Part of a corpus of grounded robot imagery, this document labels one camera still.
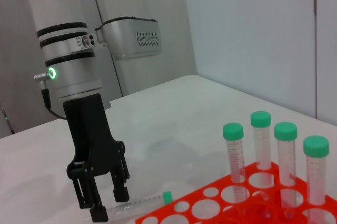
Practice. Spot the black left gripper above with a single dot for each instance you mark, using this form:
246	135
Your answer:
87	134

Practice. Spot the clear test tube green cap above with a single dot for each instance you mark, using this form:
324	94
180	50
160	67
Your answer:
233	131
260	118
285	130
167	197
316	145

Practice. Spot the orange test tube rack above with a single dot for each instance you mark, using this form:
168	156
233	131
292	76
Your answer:
193	196

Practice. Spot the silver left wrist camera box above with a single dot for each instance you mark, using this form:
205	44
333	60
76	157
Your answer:
126	39

